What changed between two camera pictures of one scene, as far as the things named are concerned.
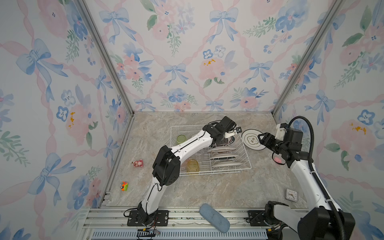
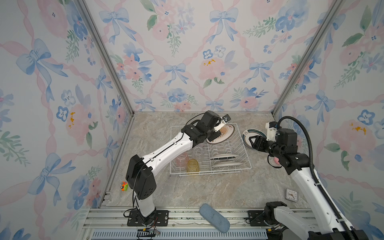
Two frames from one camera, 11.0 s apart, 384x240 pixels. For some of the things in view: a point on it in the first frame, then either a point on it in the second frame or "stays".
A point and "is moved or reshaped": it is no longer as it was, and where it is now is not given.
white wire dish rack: (214, 158) stays
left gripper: (225, 141) -> (216, 135)
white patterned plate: (227, 164) stays
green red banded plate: (224, 157) stays
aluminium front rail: (184, 223) stays
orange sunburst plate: (220, 150) is moved or reshaped
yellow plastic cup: (193, 166) stays
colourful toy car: (124, 186) stays
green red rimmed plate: (231, 140) -> (249, 133)
